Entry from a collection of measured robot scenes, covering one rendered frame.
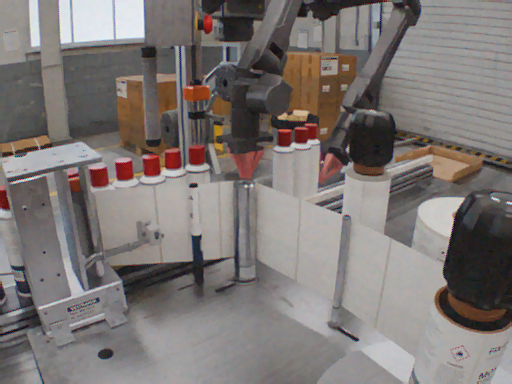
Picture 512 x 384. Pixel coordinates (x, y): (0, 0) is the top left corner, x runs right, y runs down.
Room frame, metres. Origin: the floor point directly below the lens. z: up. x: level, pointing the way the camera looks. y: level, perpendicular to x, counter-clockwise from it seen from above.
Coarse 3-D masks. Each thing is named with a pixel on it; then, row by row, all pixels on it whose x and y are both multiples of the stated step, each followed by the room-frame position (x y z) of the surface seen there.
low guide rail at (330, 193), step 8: (416, 160) 1.27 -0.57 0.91; (424, 160) 1.29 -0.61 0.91; (432, 160) 1.33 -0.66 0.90; (392, 168) 1.17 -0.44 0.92; (400, 168) 1.19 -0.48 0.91; (408, 168) 1.22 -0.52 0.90; (344, 184) 1.03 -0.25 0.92; (320, 192) 0.97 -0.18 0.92; (328, 192) 0.97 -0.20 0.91; (336, 192) 0.99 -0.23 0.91; (304, 200) 0.92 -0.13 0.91; (312, 200) 0.94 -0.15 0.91; (320, 200) 0.96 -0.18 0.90
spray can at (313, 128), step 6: (306, 126) 0.99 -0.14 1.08; (312, 126) 0.99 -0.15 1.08; (312, 132) 0.99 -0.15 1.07; (312, 138) 0.99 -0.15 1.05; (312, 144) 0.98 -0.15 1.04; (318, 144) 0.98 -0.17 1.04; (312, 150) 0.98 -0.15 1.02; (318, 150) 0.99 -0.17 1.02; (312, 156) 0.98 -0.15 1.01; (318, 156) 0.99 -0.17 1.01; (312, 162) 0.98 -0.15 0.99; (318, 162) 0.99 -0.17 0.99; (312, 168) 0.98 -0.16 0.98; (318, 168) 0.99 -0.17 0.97; (312, 174) 0.98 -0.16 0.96; (312, 180) 0.98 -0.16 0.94; (312, 186) 0.98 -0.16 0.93; (312, 192) 0.98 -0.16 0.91
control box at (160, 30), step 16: (144, 0) 0.77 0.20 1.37; (160, 0) 0.77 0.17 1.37; (176, 0) 0.78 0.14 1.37; (192, 0) 0.78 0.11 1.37; (144, 16) 0.77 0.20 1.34; (160, 16) 0.77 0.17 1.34; (176, 16) 0.77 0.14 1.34; (192, 16) 0.78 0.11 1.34; (144, 32) 0.77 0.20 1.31; (160, 32) 0.77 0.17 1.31; (176, 32) 0.77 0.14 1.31; (192, 32) 0.78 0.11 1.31
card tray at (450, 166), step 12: (396, 156) 1.48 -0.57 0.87; (408, 156) 1.54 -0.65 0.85; (420, 156) 1.60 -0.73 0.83; (444, 156) 1.60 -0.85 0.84; (456, 156) 1.56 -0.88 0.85; (468, 156) 1.51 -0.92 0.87; (444, 168) 1.44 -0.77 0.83; (456, 168) 1.44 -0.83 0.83; (468, 168) 1.37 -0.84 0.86; (480, 168) 1.46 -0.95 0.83; (444, 180) 1.31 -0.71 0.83; (456, 180) 1.30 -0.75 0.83
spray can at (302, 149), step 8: (296, 128) 0.96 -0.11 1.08; (304, 128) 0.96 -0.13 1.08; (296, 136) 0.95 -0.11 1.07; (304, 136) 0.94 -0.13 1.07; (296, 144) 0.95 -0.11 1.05; (304, 144) 0.94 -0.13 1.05; (296, 152) 0.94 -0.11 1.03; (304, 152) 0.93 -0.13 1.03; (296, 160) 0.94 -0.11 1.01; (304, 160) 0.93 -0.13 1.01; (296, 168) 0.94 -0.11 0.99; (304, 168) 0.94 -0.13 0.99; (296, 176) 0.94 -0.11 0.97; (304, 176) 0.94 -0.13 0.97; (296, 184) 0.94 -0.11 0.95; (304, 184) 0.94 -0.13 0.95; (296, 192) 0.94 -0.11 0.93; (304, 192) 0.94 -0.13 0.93
